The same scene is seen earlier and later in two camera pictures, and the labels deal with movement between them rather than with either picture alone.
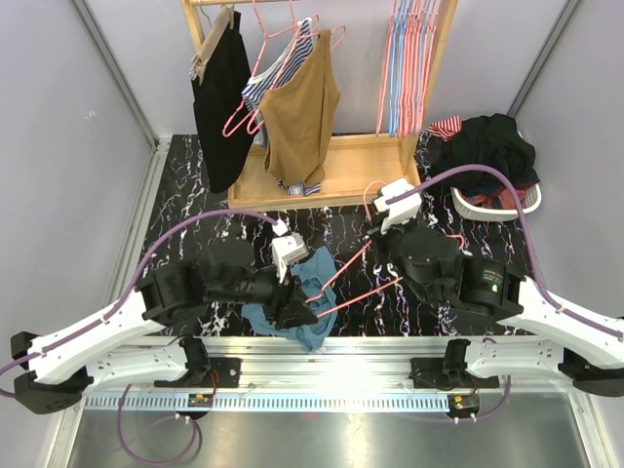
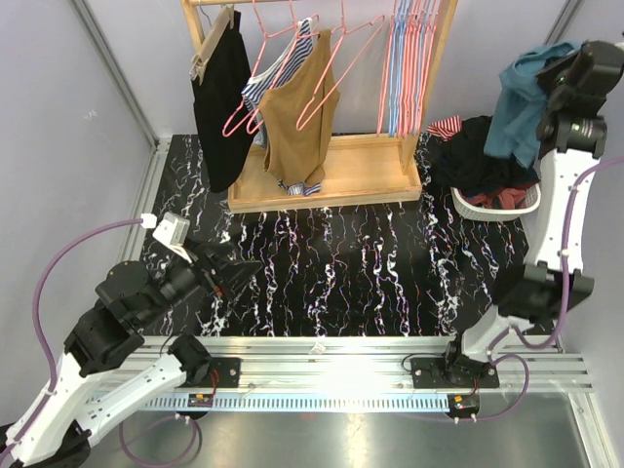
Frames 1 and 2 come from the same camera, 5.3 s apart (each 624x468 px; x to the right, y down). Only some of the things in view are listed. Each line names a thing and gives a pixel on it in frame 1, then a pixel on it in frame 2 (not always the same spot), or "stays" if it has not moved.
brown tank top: [298, 116] stays
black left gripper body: [277, 313] to [219, 283]
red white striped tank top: [446, 128] stays
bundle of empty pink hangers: [404, 84] stays
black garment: [493, 140] stays
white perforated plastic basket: [493, 215] stays
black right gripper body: [391, 244] to [553, 76]
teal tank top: [316, 280] to [521, 105]
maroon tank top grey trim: [501, 199] stays
